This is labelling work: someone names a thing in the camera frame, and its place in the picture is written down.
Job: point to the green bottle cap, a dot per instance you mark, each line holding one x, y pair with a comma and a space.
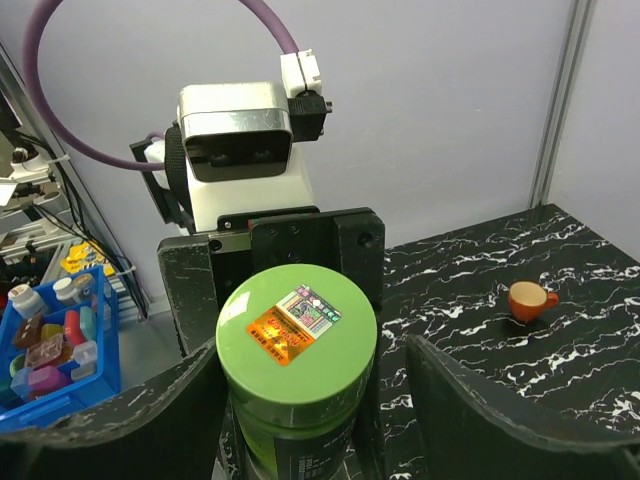
296, 343

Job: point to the blue plastic storage bin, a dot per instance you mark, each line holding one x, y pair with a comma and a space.
59, 349

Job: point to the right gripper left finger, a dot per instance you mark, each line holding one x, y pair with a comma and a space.
165, 428

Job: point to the green pill bottle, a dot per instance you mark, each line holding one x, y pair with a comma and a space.
311, 452

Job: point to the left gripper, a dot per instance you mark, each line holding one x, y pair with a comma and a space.
200, 271

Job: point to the small orange cup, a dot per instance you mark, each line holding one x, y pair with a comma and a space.
527, 300

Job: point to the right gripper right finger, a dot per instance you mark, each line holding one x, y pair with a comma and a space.
474, 428

